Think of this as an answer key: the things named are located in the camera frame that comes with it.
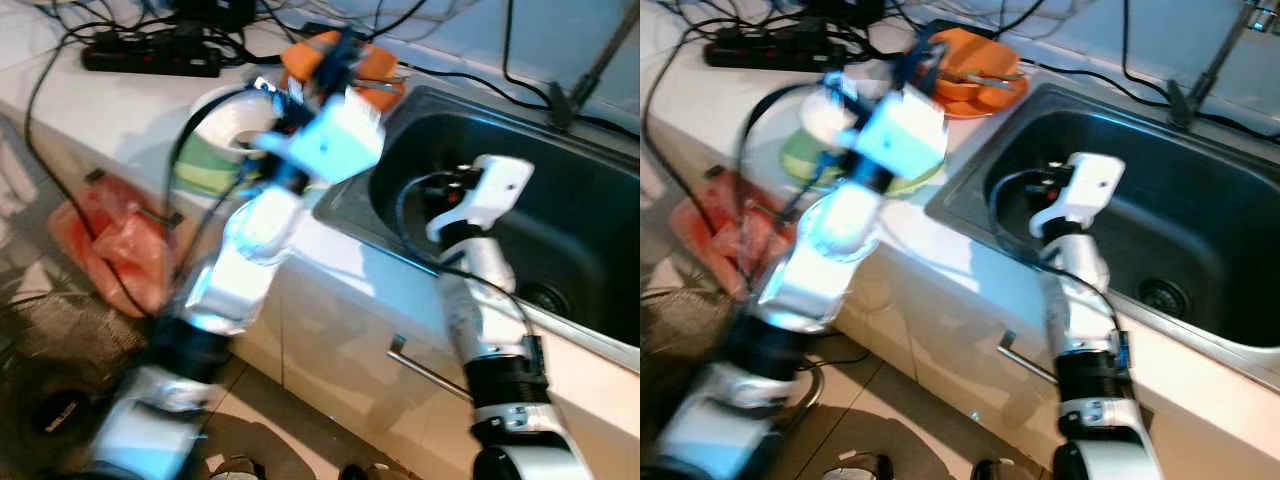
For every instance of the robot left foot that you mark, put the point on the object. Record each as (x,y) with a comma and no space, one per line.
(858,467)
(235,468)

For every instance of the orange bowl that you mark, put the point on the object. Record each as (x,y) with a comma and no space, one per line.
(975,55)
(375,65)

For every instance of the red plastic bag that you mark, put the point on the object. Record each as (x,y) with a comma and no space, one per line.
(110,250)
(720,235)

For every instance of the white cabinet door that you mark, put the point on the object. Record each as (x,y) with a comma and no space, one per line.
(340,330)
(940,350)

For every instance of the white bowl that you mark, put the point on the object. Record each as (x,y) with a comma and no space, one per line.
(230,125)
(825,115)

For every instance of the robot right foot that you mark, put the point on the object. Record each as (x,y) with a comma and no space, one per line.
(1005,470)
(370,472)

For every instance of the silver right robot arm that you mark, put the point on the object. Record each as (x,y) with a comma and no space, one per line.
(1080,310)
(490,320)

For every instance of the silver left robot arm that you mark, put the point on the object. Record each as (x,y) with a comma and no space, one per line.
(830,250)
(240,250)

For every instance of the black power strip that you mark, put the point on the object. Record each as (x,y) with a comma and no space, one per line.
(150,60)
(770,55)

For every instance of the black sink faucet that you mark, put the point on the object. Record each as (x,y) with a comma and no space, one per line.
(1185,105)
(562,108)

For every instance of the orange plate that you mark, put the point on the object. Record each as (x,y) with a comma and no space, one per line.
(385,98)
(1000,103)

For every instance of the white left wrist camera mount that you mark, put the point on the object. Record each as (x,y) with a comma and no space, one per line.
(905,135)
(335,140)

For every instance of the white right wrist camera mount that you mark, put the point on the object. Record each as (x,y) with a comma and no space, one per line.
(495,190)
(1090,185)

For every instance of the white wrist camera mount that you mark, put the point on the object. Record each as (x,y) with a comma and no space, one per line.
(905,135)
(495,190)
(1090,185)
(335,140)

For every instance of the black power adapter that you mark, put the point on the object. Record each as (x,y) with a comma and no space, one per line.
(840,10)
(210,12)

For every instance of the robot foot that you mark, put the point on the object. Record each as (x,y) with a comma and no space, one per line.
(1005,470)
(858,467)
(370,472)
(235,468)

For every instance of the green plate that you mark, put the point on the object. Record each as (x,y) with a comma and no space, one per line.
(805,165)
(200,175)

